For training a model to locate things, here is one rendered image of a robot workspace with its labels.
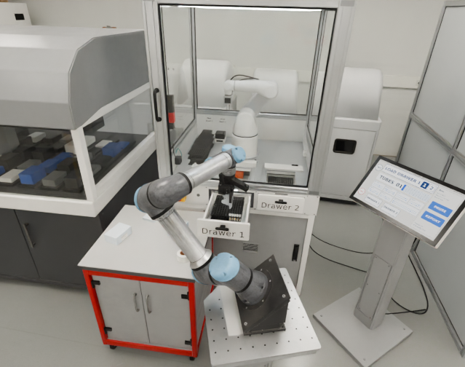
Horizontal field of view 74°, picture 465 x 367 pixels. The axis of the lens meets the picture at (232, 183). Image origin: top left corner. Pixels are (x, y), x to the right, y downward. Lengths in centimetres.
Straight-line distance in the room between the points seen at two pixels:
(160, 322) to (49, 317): 98
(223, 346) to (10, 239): 183
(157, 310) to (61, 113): 117
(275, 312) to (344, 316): 124
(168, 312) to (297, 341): 79
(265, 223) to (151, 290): 83
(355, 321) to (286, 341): 118
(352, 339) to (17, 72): 252
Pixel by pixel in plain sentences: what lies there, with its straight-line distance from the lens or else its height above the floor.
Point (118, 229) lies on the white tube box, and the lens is 192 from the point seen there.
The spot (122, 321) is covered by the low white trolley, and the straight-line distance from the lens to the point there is 210.
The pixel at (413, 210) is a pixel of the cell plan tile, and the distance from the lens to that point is 187.
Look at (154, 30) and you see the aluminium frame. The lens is 180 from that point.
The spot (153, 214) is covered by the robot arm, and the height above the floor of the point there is 121.
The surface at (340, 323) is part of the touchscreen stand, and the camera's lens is 250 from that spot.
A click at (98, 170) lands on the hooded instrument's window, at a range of 209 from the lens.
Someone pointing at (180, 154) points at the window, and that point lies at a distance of 194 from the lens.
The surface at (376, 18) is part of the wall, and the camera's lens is 494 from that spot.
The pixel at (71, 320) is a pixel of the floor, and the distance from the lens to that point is 264.
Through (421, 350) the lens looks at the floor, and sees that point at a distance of 264.
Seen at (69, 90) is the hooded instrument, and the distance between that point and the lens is 181.
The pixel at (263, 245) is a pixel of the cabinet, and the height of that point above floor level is 51.
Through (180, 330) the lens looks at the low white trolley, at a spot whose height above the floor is 30.
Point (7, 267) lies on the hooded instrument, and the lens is 296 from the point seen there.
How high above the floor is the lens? 193
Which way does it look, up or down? 29 degrees down
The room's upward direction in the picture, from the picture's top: 2 degrees clockwise
